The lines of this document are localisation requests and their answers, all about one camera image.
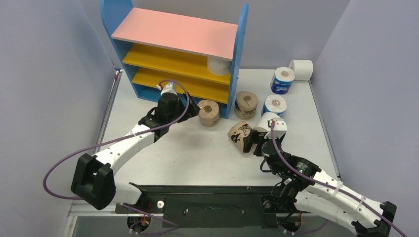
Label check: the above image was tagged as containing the brown cartoon roll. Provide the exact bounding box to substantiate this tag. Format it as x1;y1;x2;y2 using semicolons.
234;91;258;120
227;121;252;153

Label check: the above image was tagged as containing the plain white toilet roll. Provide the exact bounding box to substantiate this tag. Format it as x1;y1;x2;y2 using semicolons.
207;57;232;76

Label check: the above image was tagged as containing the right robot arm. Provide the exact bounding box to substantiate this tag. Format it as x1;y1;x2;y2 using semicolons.
242;129;397;237

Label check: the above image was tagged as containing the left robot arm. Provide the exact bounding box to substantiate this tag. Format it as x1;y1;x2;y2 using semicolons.
71;92;200;212

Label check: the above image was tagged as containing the blue pink yellow shelf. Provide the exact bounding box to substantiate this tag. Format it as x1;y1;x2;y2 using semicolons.
100;0;249;119

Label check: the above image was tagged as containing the plain white roll lying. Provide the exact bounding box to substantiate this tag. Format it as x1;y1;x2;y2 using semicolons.
253;112;284;132

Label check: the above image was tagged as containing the blue wrapped roll front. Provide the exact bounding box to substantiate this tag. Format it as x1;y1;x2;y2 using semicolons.
261;94;287;117

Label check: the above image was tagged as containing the blue wrapped roll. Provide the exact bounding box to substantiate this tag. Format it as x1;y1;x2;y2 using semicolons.
261;94;287;117
270;67;295;94

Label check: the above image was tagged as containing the blue wrapped roll back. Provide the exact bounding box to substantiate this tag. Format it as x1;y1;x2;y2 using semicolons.
270;67;295;94

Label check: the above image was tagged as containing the white roll lying at back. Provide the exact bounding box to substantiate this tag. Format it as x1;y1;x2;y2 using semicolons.
289;60;313;81

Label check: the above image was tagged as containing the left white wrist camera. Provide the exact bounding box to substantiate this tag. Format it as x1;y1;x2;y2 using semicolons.
156;82;177;96

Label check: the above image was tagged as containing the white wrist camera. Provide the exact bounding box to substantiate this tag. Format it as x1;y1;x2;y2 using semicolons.
264;118;288;140
156;82;177;96

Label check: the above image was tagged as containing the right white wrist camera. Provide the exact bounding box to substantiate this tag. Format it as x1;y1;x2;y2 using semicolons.
264;118;288;140

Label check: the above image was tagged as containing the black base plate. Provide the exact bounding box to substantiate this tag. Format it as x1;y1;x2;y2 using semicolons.
132;185;299;228

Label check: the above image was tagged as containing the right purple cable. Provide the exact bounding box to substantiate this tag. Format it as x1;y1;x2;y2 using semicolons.
270;121;408;237

